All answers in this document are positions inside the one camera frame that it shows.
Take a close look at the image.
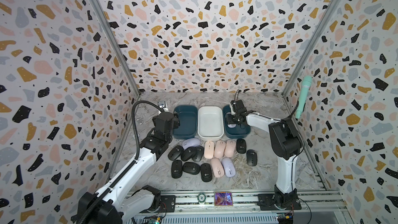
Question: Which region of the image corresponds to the black mouse upper middle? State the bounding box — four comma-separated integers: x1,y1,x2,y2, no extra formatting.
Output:
180,147,197,162

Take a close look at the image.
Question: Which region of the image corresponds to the black mouse far lower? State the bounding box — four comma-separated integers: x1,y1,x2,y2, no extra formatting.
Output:
246,149,258,167

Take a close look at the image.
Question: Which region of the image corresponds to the black mouse lower right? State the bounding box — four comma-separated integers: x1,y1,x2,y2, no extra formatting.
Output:
201,163,212,183

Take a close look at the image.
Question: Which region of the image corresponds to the teal storage box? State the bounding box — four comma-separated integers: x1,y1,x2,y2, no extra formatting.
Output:
222,105,251,140
173,105,198,140

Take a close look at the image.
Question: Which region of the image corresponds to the aluminium front rail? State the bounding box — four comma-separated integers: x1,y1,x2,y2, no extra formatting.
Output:
125,190,353,224

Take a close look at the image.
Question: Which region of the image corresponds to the small colourful screen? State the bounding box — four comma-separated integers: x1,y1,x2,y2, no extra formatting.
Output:
214,192,233,206

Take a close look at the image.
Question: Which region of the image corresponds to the right teal storage box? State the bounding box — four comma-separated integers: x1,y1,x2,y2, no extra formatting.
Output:
222,105,251,140

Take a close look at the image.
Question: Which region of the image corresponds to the left teal storage box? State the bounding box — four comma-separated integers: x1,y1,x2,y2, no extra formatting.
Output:
173,105,198,140

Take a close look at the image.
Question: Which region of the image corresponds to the pink mouse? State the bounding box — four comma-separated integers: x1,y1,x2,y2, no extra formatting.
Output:
224,140,236,158
204,141,215,159
214,140,226,159
210,158,225,178

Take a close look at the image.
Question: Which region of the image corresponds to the black mouse upper left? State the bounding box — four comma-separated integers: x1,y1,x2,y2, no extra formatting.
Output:
168,145,184,161

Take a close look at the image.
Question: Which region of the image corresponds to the black mouse far upper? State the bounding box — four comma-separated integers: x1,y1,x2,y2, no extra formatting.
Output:
236,139,247,154

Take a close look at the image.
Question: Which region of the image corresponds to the black mouse lower middle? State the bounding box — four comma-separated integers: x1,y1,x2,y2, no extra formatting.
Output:
182,162,201,175

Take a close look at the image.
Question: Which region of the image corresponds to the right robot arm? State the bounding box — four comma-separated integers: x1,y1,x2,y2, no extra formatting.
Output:
227,100,303,209

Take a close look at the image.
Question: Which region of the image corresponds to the black mouse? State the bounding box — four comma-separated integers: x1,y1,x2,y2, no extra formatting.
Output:
180,147,197,162
171,160,183,179
192,146,204,162
182,162,201,175
246,149,258,167
201,163,212,183
168,145,184,161
236,139,247,154

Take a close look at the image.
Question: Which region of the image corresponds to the white storage box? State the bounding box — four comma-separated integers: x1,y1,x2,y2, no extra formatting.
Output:
198,106,224,141

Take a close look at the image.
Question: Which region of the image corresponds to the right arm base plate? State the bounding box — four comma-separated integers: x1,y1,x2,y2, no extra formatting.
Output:
257,194,302,211

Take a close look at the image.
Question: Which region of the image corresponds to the green microphone on stand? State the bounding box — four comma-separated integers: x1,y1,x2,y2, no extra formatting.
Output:
294,76,313,119

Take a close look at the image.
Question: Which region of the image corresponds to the black mouse upper right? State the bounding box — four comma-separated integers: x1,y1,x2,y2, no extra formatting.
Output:
192,146,204,162

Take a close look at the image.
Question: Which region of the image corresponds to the black mouse lower left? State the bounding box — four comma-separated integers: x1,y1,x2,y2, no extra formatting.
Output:
171,160,183,179

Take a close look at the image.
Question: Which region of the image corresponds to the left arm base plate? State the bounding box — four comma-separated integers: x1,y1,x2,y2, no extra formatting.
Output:
141,195,176,214

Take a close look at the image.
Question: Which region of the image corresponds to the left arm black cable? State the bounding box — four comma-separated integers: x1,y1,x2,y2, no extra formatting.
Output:
76,100,165,224

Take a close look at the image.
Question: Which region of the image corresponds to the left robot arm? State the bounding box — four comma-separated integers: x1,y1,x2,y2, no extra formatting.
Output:
77,112,180,224

